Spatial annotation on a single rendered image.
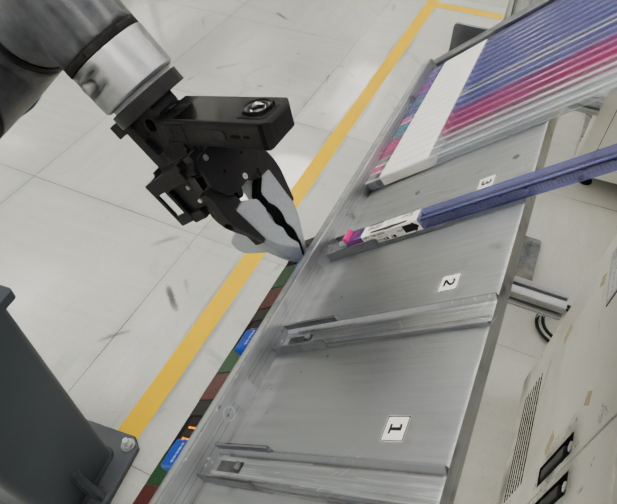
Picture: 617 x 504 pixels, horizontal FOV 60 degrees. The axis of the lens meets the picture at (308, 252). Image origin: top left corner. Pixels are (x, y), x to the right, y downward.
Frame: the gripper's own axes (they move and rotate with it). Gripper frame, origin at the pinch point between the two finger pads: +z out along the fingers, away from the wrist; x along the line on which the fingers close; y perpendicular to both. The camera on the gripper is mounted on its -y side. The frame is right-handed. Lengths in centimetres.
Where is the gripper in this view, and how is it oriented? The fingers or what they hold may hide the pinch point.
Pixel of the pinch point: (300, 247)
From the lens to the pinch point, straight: 52.9
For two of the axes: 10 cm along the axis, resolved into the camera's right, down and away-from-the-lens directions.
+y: -6.7, 2.2, 7.1
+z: 6.1, 7.0, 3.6
